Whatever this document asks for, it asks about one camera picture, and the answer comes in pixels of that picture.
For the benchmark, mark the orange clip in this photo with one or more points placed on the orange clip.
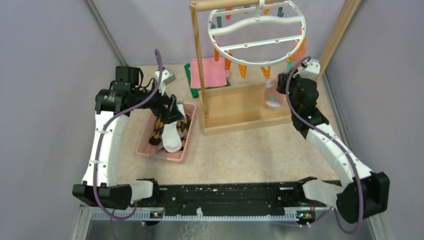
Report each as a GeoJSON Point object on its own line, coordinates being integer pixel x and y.
{"type": "Point", "coordinates": [242, 70]}

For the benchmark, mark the white tall sock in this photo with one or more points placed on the white tall sock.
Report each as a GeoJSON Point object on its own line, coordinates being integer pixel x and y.
{"type": "Point", "coordinates": [172, 132]}

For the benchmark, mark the pink folded cloth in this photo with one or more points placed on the pink folded cloth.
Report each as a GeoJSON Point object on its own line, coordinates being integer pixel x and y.
{"type": "Point", "coordinates": [214, 72]}

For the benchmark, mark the green folded cloth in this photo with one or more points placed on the green folded cloth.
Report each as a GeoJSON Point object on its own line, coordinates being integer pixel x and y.
{"type": "Point", "coordinates": [195, 91]}

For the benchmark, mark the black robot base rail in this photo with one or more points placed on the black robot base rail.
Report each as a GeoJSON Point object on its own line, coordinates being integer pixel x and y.
{"type": "Point", "coordinates": [230, 200]}

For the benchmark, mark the brown argyle sock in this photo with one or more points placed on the brown argyle sock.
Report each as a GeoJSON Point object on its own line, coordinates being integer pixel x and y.
{"type": "Point", "coordinates": [156, 136]}
{"type": "Point", "coordinates": [183, 127]}

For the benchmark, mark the white round clip hanger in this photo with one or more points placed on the white round clip hanger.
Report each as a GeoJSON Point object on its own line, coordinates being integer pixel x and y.
{"type": "Point", "coordinates": [259, 35]}

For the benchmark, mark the pink patterned sock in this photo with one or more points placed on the pink patterned sock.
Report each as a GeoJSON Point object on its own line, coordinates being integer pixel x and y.
{"type": "Point", "coordinates": [272, 97]}

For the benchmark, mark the wooden hanger rack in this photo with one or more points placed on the wooden hanger rack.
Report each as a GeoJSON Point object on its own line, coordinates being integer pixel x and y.
{"type": "Point", "coordinates": [232, 108]}

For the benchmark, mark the pink plastic basket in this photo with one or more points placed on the pink plastic basket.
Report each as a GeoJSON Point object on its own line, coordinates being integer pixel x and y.
{"type": "Point", "coordinates": [158, 152]}

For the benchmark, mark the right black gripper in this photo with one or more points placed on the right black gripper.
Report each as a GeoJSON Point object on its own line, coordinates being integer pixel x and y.
{"type": "Point", "coordinates": [282, 79]}

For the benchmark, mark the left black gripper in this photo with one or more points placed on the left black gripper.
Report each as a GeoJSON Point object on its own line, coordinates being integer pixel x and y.
{"type": "Point", "coordinates": [169, 114]}

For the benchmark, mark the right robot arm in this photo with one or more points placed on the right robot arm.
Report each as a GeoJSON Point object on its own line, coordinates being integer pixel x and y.
{"type": "Point", "coordinates": [363, 193]}

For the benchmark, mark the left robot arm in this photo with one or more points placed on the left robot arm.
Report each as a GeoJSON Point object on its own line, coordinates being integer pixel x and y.
{"type": "Point", "coordinates": [99, 186]}

